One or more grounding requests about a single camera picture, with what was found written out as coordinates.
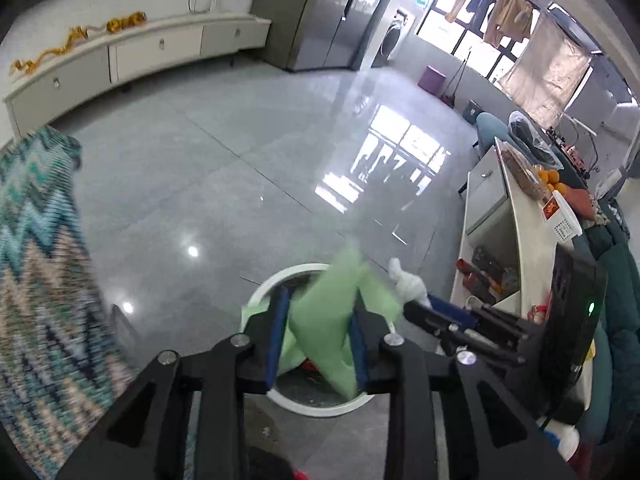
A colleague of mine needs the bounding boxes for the large window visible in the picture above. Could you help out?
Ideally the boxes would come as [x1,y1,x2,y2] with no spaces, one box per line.
[414,0,548,83]

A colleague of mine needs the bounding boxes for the white coffee table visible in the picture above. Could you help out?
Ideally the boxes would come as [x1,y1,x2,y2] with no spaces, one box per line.
[450,136,596,413]

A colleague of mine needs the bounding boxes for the tan hanging jacket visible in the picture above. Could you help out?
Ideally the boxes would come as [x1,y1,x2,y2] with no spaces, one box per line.
[482,0,534,52]

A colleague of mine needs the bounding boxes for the golden dragon ornament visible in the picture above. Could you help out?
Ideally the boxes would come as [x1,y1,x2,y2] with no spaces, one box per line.
[11,10,148,77]

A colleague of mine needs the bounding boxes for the pile of oranges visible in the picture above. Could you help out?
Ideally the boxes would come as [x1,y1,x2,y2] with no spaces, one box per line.
[536,166,569,197]

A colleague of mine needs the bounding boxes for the white plastic basket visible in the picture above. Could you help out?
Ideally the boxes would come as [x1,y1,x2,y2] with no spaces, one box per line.
[539,191,584,242]

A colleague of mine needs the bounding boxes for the white round trash bin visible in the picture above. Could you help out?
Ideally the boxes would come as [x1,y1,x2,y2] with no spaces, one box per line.
[241,262,401,418]

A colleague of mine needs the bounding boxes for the white tissue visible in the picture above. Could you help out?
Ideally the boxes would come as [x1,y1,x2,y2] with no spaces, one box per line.
[389,258,434,309]

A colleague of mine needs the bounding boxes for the brown snack package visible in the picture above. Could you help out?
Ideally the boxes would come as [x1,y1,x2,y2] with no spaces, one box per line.
[500,141,552,202]

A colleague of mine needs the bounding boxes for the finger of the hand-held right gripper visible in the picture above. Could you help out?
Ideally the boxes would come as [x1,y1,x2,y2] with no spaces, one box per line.
[428,295,547,342]
[403,301,526,367]

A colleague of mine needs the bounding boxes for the white low media cabinet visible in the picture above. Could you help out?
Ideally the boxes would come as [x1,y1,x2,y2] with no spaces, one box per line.
[2,12,273,139]

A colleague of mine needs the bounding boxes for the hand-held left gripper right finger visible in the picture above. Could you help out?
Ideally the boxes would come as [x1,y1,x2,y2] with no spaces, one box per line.
[349,294,581,480]

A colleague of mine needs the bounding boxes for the beige hanging sheet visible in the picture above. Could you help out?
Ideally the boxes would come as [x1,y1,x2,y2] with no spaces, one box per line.
[500,10,594,127]

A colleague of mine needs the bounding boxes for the light blue chair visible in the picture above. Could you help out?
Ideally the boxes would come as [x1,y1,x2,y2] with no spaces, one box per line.
[474,112,517,157]

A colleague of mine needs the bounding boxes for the red and yellow hanging garment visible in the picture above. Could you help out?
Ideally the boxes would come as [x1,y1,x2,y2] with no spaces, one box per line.
[444,0,474,24]

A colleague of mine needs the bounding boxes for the zigzag patterned blanket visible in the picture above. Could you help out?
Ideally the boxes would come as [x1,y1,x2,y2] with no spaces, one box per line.
[0,125,147,463]

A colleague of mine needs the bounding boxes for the dark teal sofa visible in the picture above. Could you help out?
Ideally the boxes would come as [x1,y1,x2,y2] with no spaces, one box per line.
[562,150,640,461]

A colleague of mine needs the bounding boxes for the grey refrigerator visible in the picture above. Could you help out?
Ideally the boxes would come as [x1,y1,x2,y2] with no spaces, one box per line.
[286,0,409,72]

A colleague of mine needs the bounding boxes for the washing machine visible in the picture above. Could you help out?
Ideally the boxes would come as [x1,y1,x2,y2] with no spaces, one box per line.
[381,9,414,69]

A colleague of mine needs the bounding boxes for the green plastic bag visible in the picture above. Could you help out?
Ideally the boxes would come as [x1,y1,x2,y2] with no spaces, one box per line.
[241,245,401,398]

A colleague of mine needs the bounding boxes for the red cushion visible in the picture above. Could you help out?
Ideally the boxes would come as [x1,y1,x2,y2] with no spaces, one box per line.
[564,186,597,222]

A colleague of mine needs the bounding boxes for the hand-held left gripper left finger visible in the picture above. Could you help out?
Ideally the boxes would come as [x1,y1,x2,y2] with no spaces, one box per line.
[55,285,292,480]

